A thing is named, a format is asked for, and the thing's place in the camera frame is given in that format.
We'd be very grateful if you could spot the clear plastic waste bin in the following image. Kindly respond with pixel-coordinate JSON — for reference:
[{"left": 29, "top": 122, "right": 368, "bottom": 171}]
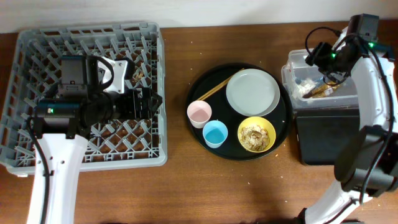
[{"left": 281, "top": 49, "right": 358, "bottom": 111}]

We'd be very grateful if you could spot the grey plastic dishwasher rack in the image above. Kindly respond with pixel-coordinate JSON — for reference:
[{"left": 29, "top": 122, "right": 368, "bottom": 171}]
[{"left": 1, "top": 22, "right": 167, "bottom": 176}]

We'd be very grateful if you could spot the yellow bowl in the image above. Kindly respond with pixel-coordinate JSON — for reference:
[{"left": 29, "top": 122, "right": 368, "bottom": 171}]
[{"left": 238, "top": 116, "right": 276, "bottom": 153}]

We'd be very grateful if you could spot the upper wooden chopstick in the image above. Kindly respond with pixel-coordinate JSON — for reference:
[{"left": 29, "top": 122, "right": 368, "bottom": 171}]
[{"left": 189, "top": 66, "right": 243, "bottom": 101}]

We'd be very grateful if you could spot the pink plastic cup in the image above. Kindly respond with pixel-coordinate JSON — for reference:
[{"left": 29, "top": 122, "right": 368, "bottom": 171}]
[{"left": 187, "top": 100, "right": 212, "bottom": 129}]

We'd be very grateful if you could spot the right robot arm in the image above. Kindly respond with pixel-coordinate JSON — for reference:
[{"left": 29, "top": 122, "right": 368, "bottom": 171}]
[{"left": 297, "top": 14, "right": 397, "bottom": 224}]

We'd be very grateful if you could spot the round black serving tray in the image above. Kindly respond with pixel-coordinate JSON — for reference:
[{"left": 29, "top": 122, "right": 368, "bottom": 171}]
[{"left": 185, "top": 63, "right": 293, "bottom": 161}]

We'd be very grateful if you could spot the gold snack wrapper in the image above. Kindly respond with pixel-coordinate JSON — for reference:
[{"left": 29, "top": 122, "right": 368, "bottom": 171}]
[{"left": 303, "top": 84, "right": 340, "bottom": 98}]

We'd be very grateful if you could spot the grey round plate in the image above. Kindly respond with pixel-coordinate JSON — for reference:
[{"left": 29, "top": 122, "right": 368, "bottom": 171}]
[{"left": 226, "top": 68, "right": 280, "bottom": 116}]

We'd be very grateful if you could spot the wooden chopstick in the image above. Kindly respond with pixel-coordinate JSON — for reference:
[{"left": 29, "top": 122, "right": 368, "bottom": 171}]
[
  {"left": 198, "top": 77, "right": 231, "bottom": 101},
  {"left": 189, "top": 66, "right": 243, "bottom": 101}
]

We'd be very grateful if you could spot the lower wooden chopstick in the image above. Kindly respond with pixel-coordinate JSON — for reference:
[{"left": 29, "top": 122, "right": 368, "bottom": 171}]
[{"left": 198, "top": 77, "right": 231, "bottom": 101}]

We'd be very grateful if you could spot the blue plastic cup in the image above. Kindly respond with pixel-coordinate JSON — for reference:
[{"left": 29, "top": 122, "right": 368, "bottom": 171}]
[{"left": 202, "top": 120, "right": 228, "bottom": 149}]

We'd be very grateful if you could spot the black rectangular tray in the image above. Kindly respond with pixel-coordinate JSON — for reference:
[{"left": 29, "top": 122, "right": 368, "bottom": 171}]
[{"left": 295, "top": 108, "right": 359, "bottom": 166}]

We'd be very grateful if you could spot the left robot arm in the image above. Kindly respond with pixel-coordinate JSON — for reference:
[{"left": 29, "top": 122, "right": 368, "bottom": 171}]
[{"left": 27, "top": 88, "right": 162, "bottom": 223}]

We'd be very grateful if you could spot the food scraps pile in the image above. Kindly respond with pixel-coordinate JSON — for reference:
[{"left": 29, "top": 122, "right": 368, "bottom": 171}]
[{"left": 239, "top": 125, "right": 270, "bottom": 152}]

